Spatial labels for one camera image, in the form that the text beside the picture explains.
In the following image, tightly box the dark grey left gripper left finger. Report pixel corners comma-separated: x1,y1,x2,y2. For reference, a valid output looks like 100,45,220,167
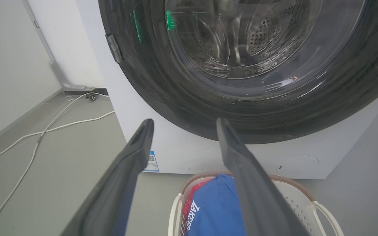
60,119,155,236

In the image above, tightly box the white thin cable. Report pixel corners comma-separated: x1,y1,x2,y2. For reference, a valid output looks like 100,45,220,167
0,92,110,236

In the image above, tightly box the black round washing machine door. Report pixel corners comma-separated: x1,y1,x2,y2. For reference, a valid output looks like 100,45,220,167
98,0,378,145

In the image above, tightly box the red garment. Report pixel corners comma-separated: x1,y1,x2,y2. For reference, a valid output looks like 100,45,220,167
182,180,213,236

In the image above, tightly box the white washing machine body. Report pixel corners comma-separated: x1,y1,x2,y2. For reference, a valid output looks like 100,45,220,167
75,0,378,180

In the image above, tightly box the grey door handle latch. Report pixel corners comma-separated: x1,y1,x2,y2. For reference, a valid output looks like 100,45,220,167
106,33,123,64

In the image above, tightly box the white plastic laundry basket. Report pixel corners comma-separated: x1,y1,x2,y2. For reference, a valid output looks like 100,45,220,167
168,173,345,236

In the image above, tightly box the blue Lakers shirt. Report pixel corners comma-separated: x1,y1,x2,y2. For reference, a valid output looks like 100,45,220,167
185,174,246,236

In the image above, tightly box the grey metal stand leg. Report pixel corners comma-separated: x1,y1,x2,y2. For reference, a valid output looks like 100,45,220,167
22,0,95,92

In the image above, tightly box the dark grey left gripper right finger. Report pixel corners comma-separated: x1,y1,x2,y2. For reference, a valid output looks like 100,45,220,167
216,118,310,236

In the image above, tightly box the blue white energy label sticker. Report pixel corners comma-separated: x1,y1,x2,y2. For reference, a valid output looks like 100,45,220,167
143,150,159,172

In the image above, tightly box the white power cable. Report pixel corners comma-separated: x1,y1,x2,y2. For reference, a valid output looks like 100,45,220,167
0,110,116,167

